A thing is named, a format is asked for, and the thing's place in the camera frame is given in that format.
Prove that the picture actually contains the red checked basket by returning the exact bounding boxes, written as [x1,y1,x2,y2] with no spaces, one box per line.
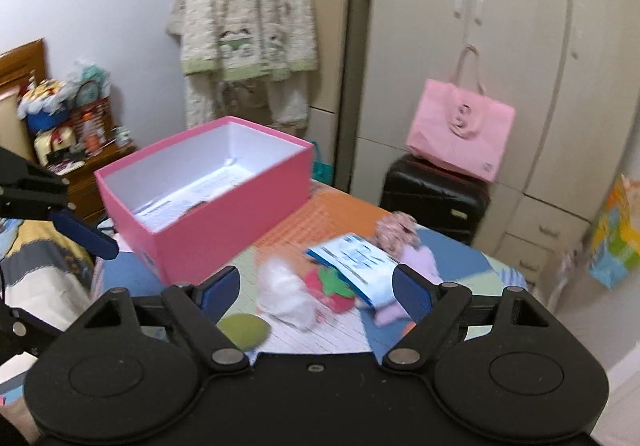
[75,96,112,147]

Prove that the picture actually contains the red strawberry plush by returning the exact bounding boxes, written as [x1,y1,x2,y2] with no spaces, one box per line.
[305,266,357,313]

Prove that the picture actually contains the green round pad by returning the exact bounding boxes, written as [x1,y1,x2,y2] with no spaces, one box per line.
[217,313,271,352]

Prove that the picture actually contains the black suitcase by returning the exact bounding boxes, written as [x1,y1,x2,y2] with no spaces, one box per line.
[380,155,491,246]

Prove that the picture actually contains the pink cardboard box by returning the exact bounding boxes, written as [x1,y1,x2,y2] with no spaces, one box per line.
[94,115,315,286]

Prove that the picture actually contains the white fluffy cloth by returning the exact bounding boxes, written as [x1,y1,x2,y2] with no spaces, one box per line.
[256,256,321,331]

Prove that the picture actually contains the white printed plastic bag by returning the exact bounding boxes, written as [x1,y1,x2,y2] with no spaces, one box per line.
[560,246,591,302]

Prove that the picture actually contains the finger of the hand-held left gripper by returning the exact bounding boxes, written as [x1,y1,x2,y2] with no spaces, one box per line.
[0,305,62,357]
[0,146,120,260]

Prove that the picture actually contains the light purple plush toy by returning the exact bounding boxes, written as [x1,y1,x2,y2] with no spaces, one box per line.
[372,243,446,328]

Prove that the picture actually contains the cream fleece pants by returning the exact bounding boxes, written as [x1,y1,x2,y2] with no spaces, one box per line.
[185,71,311,129]

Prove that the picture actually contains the wooden nightstand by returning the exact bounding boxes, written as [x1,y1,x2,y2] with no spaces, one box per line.
[50,141,138,222]

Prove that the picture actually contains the cream fleece cardigan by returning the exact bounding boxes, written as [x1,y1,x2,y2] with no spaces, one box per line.
[167,0,319,82]

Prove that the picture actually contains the pink tote bag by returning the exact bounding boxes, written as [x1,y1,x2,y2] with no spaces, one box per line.
[406,46,516,183]

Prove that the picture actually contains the patchwork blanket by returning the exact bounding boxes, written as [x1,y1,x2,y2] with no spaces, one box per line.
[92,176,528,357]

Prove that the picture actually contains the wooden headboard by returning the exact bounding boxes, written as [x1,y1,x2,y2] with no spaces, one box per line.
[0,38,48,167]

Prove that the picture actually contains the white and blue carton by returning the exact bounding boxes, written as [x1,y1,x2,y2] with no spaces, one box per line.
[306,232,401,309]

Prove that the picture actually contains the pink floral fabric scrunchie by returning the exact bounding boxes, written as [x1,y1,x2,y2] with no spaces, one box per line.
[375,211,420,257]

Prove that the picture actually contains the colourful gift bag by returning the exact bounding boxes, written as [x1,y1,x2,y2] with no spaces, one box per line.
[587,173,640,289]

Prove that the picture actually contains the white printed paper sheets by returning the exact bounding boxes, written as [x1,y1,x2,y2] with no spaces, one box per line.
[132,166,251,232]

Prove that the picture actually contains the cream yellow pouch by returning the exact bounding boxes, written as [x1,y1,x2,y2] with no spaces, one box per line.
[34,126,78,164]

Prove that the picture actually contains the striped bed quilt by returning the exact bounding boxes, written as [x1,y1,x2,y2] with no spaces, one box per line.
[0,218,96,332]

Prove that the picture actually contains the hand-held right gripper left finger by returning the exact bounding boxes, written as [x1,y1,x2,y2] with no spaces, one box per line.
[80,266,251,374]

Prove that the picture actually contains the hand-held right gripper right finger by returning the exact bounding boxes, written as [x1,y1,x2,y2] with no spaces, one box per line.
[382,263,551,373]

